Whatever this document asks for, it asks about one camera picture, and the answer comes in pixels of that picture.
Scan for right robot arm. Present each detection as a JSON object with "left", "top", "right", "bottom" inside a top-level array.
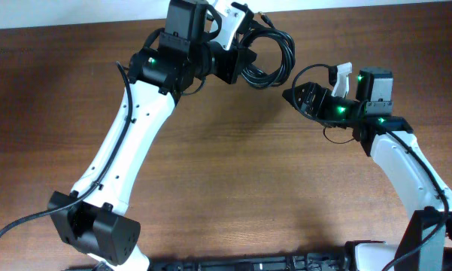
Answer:
[{"left": 282, "top": 62, "right": 452, "bottom": 270}]

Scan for thick black USB cable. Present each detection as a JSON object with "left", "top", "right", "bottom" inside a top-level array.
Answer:
[{"left": 238, "top": 11, "right": 296, "bottom": 90}]

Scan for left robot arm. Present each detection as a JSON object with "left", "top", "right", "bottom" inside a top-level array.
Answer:
[{"left": 47, "top": 1, "right": 256, "bottom": 270}]

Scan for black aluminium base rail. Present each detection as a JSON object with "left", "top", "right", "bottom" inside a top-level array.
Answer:
[{"left": 63, "top": 240, "right": 399, "bottom": 271}]

